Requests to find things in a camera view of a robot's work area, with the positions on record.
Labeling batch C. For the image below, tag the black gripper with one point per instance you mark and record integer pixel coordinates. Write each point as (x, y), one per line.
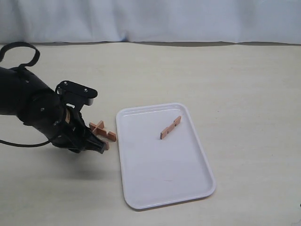
(58, 117)

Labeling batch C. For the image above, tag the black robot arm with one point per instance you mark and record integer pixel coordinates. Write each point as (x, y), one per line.
(17, 87)

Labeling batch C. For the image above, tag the white plastic tray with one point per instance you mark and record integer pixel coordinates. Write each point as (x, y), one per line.
(158, 172)

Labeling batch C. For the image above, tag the white backdrop cloth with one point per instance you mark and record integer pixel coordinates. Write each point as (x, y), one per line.
(46, 21)

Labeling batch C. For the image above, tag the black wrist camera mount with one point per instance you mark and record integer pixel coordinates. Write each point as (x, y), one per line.
(75, 95)

